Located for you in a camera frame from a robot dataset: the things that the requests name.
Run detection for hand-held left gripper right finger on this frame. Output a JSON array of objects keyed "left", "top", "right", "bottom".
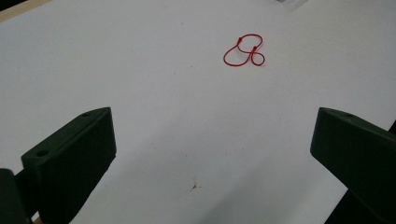
[{"left": 309, "top": 106, "right": 396, "bottom": 224}]

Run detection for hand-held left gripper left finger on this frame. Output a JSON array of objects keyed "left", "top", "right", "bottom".
[{"left": 21, "top": 106, "right": 118, "bottom": 224}]

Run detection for red string bracelet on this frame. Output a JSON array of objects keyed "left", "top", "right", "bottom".
[{"left": 222, "top": 33, "right": 266, "bottom": 67}]

